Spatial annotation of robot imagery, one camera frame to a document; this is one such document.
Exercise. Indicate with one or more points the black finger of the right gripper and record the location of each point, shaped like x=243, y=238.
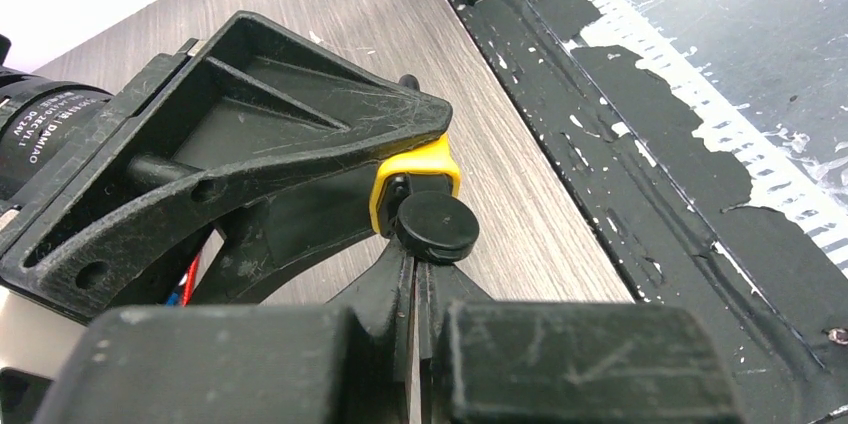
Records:
x=270, y=243

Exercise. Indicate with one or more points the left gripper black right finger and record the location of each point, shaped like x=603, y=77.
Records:
x=490, y=361

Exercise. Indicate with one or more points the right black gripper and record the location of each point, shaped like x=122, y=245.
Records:
x=106, y=198

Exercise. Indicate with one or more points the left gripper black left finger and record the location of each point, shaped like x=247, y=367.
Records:
x=344, y=361

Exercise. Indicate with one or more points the yellow black padlock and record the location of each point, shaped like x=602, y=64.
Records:
x=414, y=199

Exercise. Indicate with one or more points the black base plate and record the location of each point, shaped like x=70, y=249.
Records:
x=694, y=207

